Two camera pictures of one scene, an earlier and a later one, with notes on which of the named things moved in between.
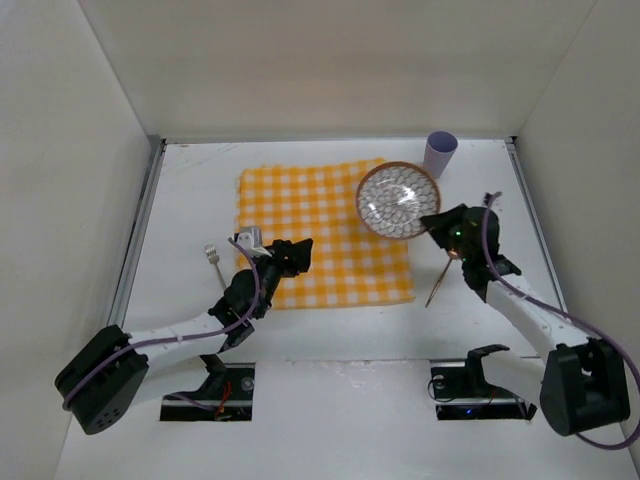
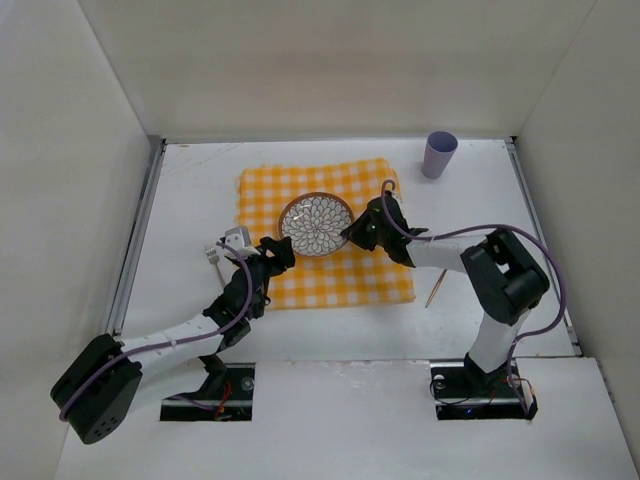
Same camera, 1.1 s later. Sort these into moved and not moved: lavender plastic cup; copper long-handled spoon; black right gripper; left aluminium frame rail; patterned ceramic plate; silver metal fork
Moved: patterned ceramic plate; black right gripper
Not moved: left aluminium frame rail; silver metal fork; lavender plastic cup; copper long-handled spoon
